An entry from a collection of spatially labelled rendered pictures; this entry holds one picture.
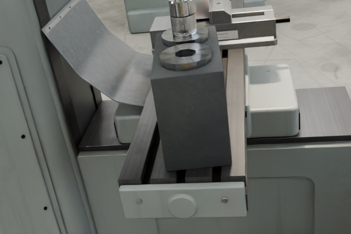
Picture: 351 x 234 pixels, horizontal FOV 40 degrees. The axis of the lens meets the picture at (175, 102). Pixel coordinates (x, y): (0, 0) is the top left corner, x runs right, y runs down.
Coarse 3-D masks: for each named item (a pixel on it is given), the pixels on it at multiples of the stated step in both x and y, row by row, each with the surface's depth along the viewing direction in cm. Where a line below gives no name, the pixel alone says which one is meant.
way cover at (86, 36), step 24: (72, 0) 139; (48, 24) 121; (72, 24) 132; (96, 24) 145; (72, 48) 126; (96, 48) 138; (120, 48) 147; (96, 72) 129; (120, 72) 137; (144, 72) 142; (120, 96) 127; (144, 96) 129
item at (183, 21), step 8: (176, 8) 86; (184, 8) 86; (192, 8) 87; (176, 16) 87; (184, 16) 87; (192, 16) 88; (176, 24) 88; (184, 24) 88; (192, 24) 88; (176, 32) 89; (184, 32) 88; (192, 32) 89
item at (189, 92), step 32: (160, 32) 97; (160, 64) 83; (192, 64) 78; (160, 96) 79; (192, 96) 79; (224, 96) 79; (160, 128) 82; (192, 128) 82; (224, 128) 82; (192, 160) 85; (224, 160) 85
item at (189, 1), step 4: (168, 0) 88; (172, 0) 87; (176, 0) 87; (180, 0) 87; (184, 0) 86; (188, 0) 86; (192, 0) 87; (168, 4) 88; (172, 4) 86; (176, 4) 86; (180, 4) 86; (184, 4) 86; (188, 4) 86
